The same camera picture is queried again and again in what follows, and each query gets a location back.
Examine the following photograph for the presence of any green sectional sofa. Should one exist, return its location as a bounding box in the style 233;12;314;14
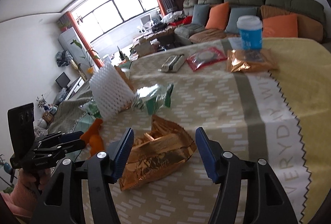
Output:
174;0;327;45

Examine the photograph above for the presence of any orange cushion far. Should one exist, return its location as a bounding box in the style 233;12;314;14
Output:
205;2;230;31

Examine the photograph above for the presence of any small grey packet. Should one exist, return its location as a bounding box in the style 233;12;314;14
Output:
159;54;186;73

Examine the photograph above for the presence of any gold foil bag under cup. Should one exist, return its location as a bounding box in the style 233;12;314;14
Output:
226;48;278;73

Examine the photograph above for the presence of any blue cushion far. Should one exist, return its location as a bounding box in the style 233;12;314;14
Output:
191;4;209;26

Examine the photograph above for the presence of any orange peel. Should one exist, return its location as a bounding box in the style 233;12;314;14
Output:
80;118;105;157

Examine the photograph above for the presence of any window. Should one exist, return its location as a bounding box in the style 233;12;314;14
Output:
71;0;159;42

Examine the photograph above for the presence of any orange curtain left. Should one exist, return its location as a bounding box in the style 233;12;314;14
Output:
65;12;104;68

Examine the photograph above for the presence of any white office chair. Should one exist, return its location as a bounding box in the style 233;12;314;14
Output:
140;14;154;32

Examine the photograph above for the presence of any blue white lidded cup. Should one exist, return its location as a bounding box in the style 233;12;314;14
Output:
237;15;263;50

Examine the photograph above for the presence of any clear green plastic wrapper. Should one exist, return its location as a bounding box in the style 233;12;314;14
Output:
132;83;174;115

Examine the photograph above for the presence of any blue cushion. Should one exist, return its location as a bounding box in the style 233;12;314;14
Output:
191;4;209;26
224;6;258;34

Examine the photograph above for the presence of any red packet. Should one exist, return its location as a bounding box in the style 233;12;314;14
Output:
186;46;227;71

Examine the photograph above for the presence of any white foam net sleeve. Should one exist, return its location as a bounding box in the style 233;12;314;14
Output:
89;63;134;120

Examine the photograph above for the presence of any cluttered coffee table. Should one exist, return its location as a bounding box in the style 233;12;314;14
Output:
130;26;176;58

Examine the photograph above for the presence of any tall green plant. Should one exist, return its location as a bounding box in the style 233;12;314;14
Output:
70;40;100;74

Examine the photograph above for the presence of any orange cushion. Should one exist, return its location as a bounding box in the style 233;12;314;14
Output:
263;14;298;38
205;2;230;31

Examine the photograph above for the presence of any white TV cabinet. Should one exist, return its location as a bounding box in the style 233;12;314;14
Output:
33;76;86;132

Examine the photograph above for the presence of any brown cushion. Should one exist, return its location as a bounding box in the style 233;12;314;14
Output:
260;5;324;43

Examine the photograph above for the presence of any pink sleeved left forearm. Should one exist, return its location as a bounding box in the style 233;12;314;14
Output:
1;180;38;220

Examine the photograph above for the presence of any orange cushion near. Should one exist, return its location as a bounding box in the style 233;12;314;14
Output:
263;14;298;38

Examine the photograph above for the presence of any white standing air conditioner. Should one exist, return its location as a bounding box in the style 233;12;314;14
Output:
58;27;90;79

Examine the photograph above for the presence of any gold foil snack bag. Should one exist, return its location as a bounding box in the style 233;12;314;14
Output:
120;115;197;191

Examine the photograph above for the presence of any small black monitor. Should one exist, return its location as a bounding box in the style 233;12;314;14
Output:
55;72;71;89

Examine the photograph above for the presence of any blue cushion near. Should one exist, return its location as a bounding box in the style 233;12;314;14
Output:
224;6;258;34

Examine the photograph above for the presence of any person's left hand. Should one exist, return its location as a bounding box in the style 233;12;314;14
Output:
18;169;51;190

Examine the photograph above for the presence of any patterned tablecloth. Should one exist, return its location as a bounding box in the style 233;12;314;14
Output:
48;37;331;224

